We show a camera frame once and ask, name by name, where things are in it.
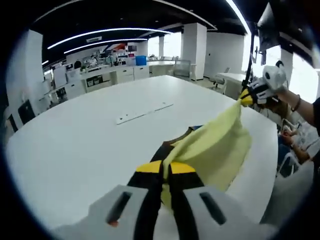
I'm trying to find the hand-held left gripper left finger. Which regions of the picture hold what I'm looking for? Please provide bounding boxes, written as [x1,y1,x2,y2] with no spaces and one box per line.
[88,160,165,240]

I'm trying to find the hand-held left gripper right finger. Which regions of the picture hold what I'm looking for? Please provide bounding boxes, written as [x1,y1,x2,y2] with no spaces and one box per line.
[167,161,251,240]

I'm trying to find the yellow blue grey garment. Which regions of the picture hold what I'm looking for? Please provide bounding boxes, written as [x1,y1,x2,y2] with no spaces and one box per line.
[149,98,253,210]

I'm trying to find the person's right hand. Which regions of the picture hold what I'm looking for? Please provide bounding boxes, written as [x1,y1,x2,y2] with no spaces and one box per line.
[274,87,294,103]

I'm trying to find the white side desk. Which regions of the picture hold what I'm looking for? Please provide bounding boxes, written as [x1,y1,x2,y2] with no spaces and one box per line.
[216,72,249,101]

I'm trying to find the black monitor stand pole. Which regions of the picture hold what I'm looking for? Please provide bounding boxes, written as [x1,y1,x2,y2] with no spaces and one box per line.
[241,22,260,89]

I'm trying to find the black monitor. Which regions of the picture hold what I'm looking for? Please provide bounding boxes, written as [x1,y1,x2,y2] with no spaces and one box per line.
[256,2,281,51]

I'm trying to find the grey mesh office chair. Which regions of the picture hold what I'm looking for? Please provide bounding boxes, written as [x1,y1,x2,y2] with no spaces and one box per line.
[173,59,192,79]

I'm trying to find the ceiling light strip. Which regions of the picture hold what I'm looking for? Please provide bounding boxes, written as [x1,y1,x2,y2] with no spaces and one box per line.
[224,0,254,33]
[63,37,149,55]
[47,27,173,50]

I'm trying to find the white flat table strip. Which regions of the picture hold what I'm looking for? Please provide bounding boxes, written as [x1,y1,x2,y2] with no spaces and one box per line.
[115,101,175,126]

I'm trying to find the white counter cabinets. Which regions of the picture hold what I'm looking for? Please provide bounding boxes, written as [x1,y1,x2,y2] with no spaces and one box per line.
[64,64,151,94]

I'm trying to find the black chair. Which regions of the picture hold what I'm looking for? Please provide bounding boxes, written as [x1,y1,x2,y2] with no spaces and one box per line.
[17,99,36,125]

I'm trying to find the white tall cabinet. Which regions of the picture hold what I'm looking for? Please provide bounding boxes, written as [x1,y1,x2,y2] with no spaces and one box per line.
[53,67,68,87]

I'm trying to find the dark bead bracelet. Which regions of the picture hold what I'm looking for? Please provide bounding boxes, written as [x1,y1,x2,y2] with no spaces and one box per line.
[291,94,302,113]

